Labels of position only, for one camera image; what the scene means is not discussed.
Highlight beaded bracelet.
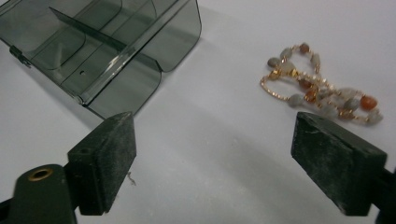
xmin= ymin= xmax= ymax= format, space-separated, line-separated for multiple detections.
xmin=260 ymin=42 xmax=385 ymax=126

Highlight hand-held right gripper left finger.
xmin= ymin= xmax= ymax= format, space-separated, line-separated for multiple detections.
xmin=66 ymin=111 xmax=137 ymax=217

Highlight transparent grey compartment box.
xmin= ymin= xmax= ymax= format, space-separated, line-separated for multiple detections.
xmin=0 ymin=0 xmax=203 ymax=120

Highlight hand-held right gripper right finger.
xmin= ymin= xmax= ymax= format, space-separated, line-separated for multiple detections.
xmin=290 ymin=111 xmax=389 ymax=217

